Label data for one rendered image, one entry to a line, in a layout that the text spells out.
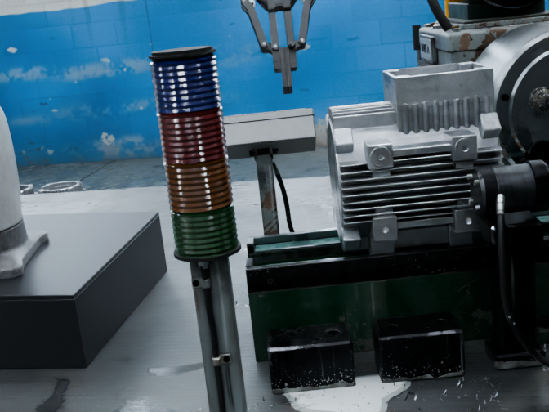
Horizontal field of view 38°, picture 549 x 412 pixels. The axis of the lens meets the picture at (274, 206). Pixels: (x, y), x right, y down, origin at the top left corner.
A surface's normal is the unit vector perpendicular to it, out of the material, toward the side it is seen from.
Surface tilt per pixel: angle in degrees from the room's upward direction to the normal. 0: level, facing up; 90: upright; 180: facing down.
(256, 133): 61
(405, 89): 90
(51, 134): 90
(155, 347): 0
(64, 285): 2
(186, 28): 90
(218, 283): 90
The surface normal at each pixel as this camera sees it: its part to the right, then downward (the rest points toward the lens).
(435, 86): 0.02, 0.25
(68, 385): -0.10, -0.96
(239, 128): -0.04, -0.24
